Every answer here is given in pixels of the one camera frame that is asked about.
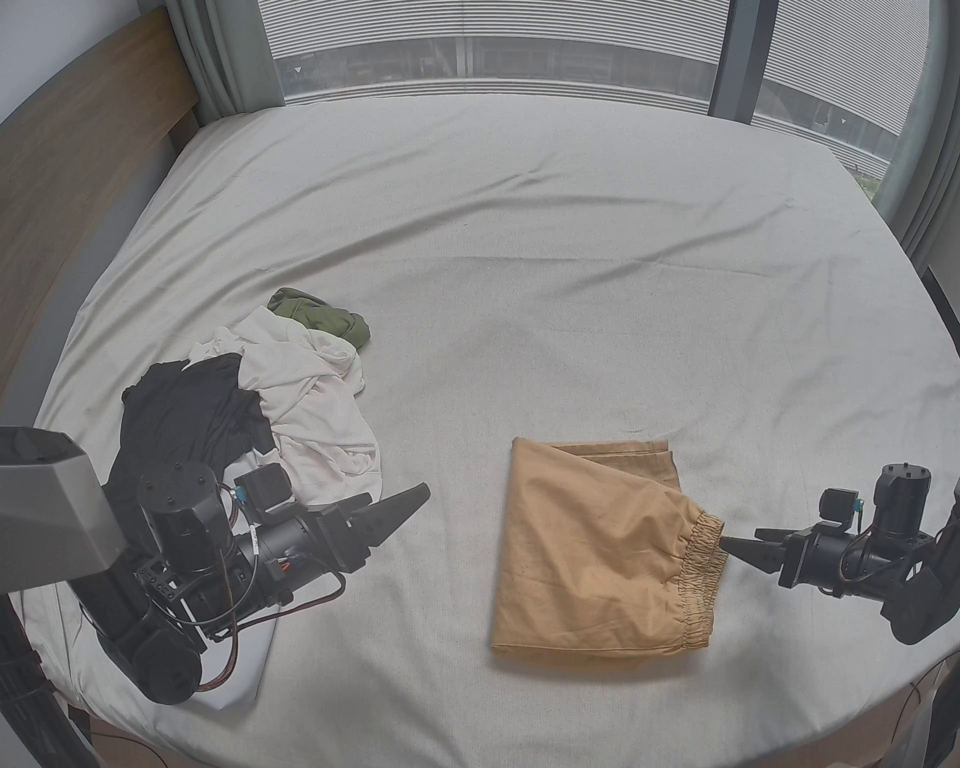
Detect bed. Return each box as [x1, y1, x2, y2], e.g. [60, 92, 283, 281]
[0, 7, 960, 768]

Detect blue-green curtain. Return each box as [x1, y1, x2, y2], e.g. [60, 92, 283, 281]
[873, 0, 960, 260]
[163, 0, 288, 121]

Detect green garment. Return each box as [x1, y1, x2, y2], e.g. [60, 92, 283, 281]
[267, 287, 372, 351]

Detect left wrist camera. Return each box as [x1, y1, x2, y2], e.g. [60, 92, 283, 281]
[234, 463, 295, 520]

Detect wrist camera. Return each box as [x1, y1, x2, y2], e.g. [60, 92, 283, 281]
[819, 488, 861, 528]
[234, 463, 295, 520]

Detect white garment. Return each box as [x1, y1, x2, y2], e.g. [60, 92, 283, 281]
[187, 306, 385, 505]

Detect black garment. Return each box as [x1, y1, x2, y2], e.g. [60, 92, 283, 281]
[105, 356, 276, 500]

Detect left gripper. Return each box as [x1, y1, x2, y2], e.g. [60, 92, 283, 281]
[255, 482, 433, 595]

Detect tan shorts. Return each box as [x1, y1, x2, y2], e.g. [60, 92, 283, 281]
[491, 437, 729, 661]

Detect pale grey garment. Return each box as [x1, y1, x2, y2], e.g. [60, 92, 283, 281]
[187, 450, 285, 711]

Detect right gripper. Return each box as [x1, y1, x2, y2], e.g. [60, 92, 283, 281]
[717, 523, 850, 595]

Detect black cable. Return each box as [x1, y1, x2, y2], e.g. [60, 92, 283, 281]
[201, 572, 348, 691]

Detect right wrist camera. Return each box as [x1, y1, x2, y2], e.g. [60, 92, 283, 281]
[819, 488, 861, 528]

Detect window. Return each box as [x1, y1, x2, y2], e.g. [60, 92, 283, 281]
[255, 0, 931, 162]

